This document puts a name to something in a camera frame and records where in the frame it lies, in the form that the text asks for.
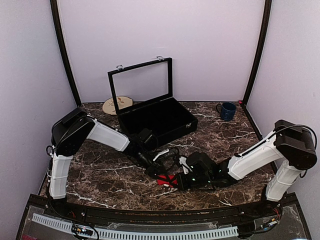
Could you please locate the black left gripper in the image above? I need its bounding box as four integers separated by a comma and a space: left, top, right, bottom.
135, 147, 170, 182

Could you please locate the floral ceramic plate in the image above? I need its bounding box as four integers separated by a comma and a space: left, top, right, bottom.
102, 96, 133, 116

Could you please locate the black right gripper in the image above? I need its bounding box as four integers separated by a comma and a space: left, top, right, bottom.
170, 171, 212, 191

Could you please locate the black right frame post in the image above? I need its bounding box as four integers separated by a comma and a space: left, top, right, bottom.
242, 0, 273, 107

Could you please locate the white slotted cable duct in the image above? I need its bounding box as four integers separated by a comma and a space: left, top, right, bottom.
31, 213, 239, 240

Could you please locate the red and white sock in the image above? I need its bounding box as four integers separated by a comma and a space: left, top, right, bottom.
156, 175, 178, 188

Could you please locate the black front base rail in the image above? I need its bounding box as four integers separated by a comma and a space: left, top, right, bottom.
48, 200, 282, 223

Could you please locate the black frame post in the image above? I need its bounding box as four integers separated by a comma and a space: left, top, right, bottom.
242, 0, 273, 107
49, 0, 82, 107

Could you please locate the black left frame post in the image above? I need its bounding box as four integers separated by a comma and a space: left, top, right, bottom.
49, 0, 82, 107

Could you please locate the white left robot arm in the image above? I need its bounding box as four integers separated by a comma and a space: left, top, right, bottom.
48, 107, 180, 218

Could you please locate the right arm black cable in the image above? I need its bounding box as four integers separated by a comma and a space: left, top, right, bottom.
272, 124, 318, 179

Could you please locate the black compartment display box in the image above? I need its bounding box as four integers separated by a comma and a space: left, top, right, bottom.
107, 56, 198, 147

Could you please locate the blue enamel mug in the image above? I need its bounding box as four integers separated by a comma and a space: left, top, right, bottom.
215, 102, 237, 122

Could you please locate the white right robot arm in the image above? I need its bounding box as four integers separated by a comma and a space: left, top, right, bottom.
176, 120, 318, 217

